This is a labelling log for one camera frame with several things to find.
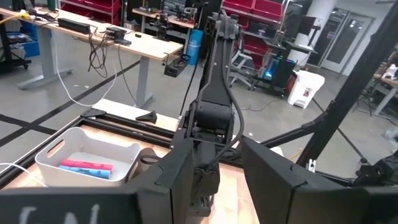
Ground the blue storage bin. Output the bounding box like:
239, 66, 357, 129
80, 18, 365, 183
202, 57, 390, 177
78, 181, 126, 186
6, 21, 41, 60

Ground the black cable tangle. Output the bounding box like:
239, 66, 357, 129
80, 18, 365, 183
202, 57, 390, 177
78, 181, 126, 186
86, 30, 109, 78

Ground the black under-desk box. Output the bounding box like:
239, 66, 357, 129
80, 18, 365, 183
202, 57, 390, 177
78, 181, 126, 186
164, 53, 191, 78

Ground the glass double door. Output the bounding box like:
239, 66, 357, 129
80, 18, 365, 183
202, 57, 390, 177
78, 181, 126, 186
322, 12, 374, 74

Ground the grey office chair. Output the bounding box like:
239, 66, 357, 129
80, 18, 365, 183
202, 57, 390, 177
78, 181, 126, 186
228, 49, 259, 91

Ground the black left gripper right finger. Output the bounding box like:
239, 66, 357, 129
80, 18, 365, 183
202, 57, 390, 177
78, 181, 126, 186
241, 136, 398, 224

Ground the grey desk leg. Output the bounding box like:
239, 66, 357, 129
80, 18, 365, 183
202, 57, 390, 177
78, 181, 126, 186
17, 26, 75, 91
134, 55, 155, 109

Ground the light wooden desk top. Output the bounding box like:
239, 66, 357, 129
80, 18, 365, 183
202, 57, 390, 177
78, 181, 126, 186
0, 6, 184, 62

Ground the wooden side table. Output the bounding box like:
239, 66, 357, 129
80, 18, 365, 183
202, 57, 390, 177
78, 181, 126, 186
357, 60, 398, 118

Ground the white trash bin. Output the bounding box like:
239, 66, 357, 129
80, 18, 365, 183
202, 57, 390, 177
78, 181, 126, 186
286, 70, 326, 110

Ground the red storage bin row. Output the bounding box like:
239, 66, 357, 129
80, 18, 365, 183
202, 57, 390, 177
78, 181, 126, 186
222, 0, 284, 22
60, 0, 121, 16

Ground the black equipment cart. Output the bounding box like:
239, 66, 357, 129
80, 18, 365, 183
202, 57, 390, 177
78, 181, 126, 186
254, 40, 318, 99

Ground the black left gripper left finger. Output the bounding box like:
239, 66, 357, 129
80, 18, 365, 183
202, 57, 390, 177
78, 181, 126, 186
0, 138, 195, 224

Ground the wooden workbench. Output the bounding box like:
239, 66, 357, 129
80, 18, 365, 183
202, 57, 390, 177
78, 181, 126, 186
132, 6, 200, 29

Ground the thick red marker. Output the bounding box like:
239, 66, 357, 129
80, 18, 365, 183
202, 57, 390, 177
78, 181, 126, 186
60, 159, 114, 172

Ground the white floor cable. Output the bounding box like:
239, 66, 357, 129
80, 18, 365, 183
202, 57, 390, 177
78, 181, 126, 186
51, 30, 118, 108

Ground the black desktop device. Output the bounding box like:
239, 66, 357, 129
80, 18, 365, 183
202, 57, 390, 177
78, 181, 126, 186
104, 26, 133, 47

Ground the blue barrel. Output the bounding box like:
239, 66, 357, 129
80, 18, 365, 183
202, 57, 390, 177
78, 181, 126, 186
186, 28, 205, 66

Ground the black power strip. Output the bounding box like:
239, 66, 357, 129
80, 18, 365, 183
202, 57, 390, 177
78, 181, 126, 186
57, 17, 91, 35

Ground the dark smoky plastic bin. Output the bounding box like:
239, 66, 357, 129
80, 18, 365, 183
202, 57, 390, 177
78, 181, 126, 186
126, 146, 165, 189

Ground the black aluminium rig frame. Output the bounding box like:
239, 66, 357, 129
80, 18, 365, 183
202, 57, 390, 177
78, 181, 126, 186
0, 0, 398, 190

